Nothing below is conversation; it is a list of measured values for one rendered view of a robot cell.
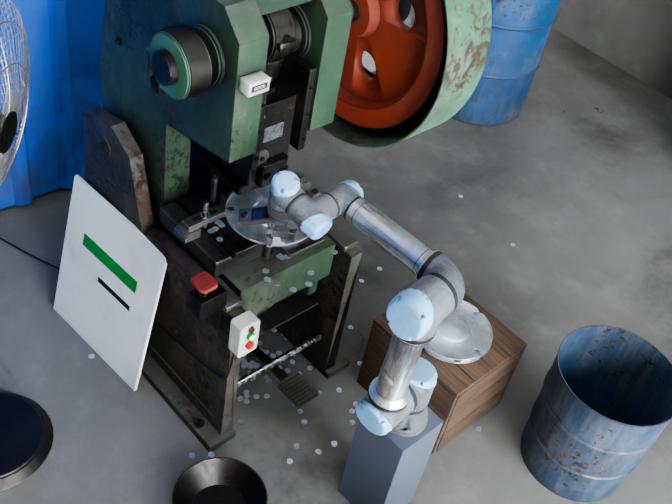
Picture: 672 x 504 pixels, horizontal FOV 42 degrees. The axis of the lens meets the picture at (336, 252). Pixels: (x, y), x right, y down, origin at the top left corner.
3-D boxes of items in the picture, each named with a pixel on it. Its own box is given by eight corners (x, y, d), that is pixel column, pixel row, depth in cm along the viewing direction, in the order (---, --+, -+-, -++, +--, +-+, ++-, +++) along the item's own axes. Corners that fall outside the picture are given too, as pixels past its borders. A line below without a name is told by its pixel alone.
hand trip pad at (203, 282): (218, 301, 255) (220, 283, 250) (201, 310, 252) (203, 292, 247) (204, 287, 258) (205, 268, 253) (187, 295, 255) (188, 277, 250)
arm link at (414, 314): (412, 419, 252) (464, 290, 215) (378, 448, 243) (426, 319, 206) (381, 392, 257) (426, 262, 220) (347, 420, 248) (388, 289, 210)
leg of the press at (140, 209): (236, 436, 304) (261, 247, 243) (209, 453, 298) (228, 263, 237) (94, 277, 347) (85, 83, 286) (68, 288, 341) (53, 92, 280)
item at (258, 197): (317, 251, 263) (317, 249, 263) (220, 239, 260) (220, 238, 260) (319, 190, 284) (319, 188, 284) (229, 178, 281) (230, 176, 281)
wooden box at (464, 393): (499, 403, 332) (527, 343, 309) (432, 454, 311) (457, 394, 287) (424, 337, 351) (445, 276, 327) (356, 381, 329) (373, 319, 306)
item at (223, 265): (324, 224, 293) (327, 211, 289) (215, 277, 268) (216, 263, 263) (268, 175, 307) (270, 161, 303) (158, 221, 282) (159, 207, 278)
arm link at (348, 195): (488, 271, 222) (348, 166, 241) (463, 291, 215) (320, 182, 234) (475, 301, 230) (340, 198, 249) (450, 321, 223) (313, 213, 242)
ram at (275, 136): (295, 178, 269) (308, 97, 249) (256, 195, 260) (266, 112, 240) (260, 148, 277) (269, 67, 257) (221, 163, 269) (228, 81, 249)
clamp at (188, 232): (229, 224, 277) (231, 199, 270) (185, 243, 268) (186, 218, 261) (218, 213, 280) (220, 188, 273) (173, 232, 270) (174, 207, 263)
